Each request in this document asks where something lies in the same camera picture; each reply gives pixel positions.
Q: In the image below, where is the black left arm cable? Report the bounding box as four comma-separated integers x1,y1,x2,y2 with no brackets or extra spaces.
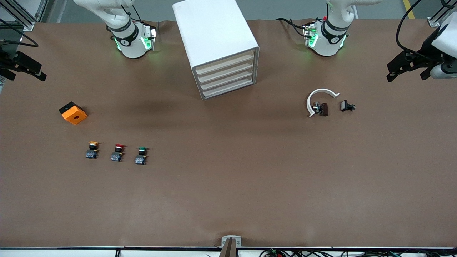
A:
396,0,434,57

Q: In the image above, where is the white drawer cabinet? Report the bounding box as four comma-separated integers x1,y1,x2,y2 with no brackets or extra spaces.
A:
172,0,260,100

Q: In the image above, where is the red push button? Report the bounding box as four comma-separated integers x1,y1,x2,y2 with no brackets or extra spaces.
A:
110,143,126,162

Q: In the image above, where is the yellow push button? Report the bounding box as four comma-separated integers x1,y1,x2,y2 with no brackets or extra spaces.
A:
86,141,100,160

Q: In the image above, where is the white curved plastic piece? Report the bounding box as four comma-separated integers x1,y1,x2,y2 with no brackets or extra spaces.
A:
306,88,340,118

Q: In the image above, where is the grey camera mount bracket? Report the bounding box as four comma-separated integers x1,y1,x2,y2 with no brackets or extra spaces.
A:
220,235,242,257

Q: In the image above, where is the brown component with metal terminals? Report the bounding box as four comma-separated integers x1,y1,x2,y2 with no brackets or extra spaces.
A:
312,102,329,117

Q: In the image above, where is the black arm base cable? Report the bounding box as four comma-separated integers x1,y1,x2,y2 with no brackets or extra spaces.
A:
276,18,308,38

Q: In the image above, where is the green push button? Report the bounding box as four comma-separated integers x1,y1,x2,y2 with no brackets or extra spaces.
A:
135,147,149,165

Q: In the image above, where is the aluminium frame profile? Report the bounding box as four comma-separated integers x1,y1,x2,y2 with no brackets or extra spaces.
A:
427,0,457,27
0,0,49,32

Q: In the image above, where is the orange box with black base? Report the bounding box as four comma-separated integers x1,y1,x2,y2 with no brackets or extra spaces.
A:
59,101,88,125

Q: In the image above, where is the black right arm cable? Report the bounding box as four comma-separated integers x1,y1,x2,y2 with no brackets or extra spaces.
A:
0,20,39,47

